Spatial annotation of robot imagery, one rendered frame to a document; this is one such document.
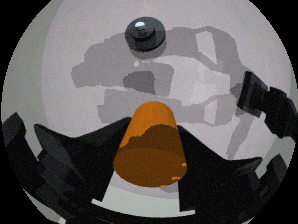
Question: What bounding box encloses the orange knob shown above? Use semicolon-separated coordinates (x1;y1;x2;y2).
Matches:
113;101;188;188

